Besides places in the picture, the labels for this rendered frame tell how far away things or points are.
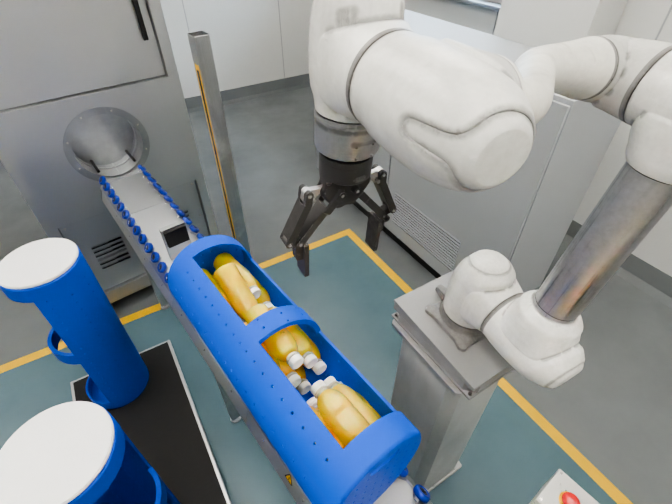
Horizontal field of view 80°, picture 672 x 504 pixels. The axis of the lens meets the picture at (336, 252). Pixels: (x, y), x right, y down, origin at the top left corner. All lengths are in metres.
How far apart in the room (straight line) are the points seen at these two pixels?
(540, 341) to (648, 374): 1.99
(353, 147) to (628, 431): 2.42
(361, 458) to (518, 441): 1.61
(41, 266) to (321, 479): 1.33
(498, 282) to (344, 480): 0.60
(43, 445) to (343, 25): 1.20
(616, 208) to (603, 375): 2.05
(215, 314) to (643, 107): 1.04
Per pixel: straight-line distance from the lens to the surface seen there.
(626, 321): 3.25
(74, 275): 1.83
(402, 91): 0.37
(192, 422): 2.25
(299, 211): 0.58
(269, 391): 1.03
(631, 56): 0.87
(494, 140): 0.34
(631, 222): 0.91
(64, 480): 1.28
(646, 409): 2.87
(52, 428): 1.37
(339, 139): 0.52
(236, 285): 1.27
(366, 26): 0.45
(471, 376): 1.25
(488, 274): 1.13
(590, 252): 0.95
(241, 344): 1.10
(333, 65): 0.46
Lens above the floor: 2.08
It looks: 42 degrees down
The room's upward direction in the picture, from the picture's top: straight up
